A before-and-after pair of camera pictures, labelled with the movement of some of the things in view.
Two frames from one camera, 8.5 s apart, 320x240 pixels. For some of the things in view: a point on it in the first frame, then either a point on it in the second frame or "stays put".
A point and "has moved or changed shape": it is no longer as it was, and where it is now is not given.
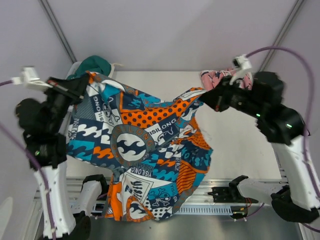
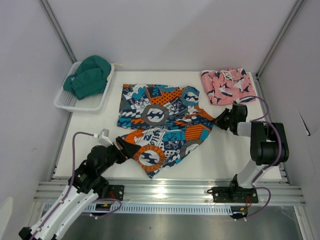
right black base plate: [229, 194] stays put
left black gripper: [75, 89] -> [128, 150]
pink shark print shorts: [211, 79] stays put
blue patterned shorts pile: [154, 148] has moved or changed shape
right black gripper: [217, 98] -> [218, 121]
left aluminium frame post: [48, 9] stays put
